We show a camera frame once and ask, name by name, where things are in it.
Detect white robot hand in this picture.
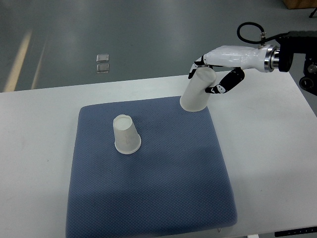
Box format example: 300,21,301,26
188,45,280,94

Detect white paper cup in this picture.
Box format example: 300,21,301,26
113,115,142,155
180,67,216,112

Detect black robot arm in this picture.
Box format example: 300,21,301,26
188,22,317,95

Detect brown cardboard box corner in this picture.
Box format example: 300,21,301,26
283,0,317,9

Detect black tripod leg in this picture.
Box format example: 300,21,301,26
309,8,317,18

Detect white paper cup on mat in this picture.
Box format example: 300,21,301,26
113,115,142,155

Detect upper metal floor plate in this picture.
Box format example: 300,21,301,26
96,53,109,62

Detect blue mesh cushion mat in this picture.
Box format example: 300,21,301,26
66,97,237,238

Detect black table control panel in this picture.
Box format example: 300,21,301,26
274,227,317,238

